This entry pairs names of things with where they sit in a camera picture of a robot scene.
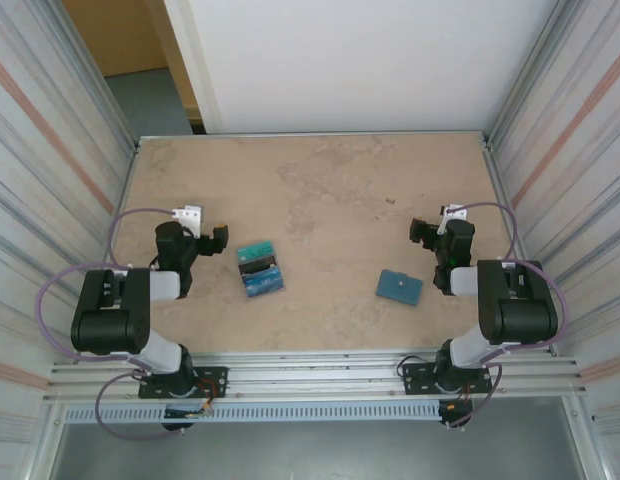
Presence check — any black plastic card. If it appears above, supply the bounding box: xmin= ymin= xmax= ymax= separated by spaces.
xmin=238 ymin=257 xmax=279 ymax=279

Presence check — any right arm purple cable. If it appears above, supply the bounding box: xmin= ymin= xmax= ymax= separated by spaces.
xmin=442 ymin=201 xmax=570 ymax=430

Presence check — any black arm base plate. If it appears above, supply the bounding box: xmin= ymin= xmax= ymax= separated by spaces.
xmin=401 ymin=361 xmax=493 ymax=397
xmin=138 ymin=366 xmax=229 ymax=400

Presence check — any grey slotted cable duct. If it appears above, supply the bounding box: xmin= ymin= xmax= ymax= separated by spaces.
xmin=62 ymin=402 xmax=444 ymax=426

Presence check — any blue leather card holder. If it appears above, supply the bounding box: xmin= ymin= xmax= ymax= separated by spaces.
xmin=374 ymin=268 xmax=424 ymax=307

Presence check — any aluminium rail frame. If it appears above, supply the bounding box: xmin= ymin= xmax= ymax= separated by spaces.
xmin=45 ymin=349 xmax=590 ymax=407

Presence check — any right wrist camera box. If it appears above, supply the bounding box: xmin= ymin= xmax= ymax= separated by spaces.
xmin=437 ymin=203 xmax=469 ymax=236

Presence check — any teal plastic card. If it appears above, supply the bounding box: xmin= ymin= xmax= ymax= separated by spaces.
xmin=237 ymin=241 xmax=276 ymax=264

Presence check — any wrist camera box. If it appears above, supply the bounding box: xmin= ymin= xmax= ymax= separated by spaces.
xmin=170 ymin=204 xmax=205 ymax=237
xmin=437 ymin=203 xmax=469 ymax=236

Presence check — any aluminium frame post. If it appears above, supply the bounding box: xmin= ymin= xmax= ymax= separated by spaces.
xmin=482 ymin=0 xmax=564 ymax=149

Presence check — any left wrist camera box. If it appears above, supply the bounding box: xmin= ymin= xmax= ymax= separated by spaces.
xmin=170 ymin=204 xmax=205 ymax=237

